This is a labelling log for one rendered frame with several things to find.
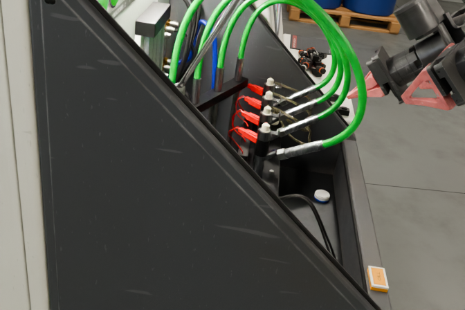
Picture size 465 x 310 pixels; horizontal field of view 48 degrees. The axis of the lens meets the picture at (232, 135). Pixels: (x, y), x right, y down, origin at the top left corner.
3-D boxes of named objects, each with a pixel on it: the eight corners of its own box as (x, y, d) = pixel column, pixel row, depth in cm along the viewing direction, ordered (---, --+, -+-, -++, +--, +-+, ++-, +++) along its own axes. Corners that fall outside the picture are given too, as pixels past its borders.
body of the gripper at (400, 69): (373, 49, 99) (409, 29, 95) (400, 93, 100) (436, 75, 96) (368, 59, 93) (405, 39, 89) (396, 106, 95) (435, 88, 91)
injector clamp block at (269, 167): (267, 250, 116) (278, 195, 108) (223, 243, 116) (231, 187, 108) (272, 168, 145) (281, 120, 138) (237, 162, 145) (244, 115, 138)
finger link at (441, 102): (383, 87, 76) (437, 62, 68) (406, 66, 80) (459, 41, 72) (408, 126, 76) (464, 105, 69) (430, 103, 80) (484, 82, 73)
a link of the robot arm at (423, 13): (494, 28, 90) (459, 39, 98) (462, -31, 88) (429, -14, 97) (448, 62, 86) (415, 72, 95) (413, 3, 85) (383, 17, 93)
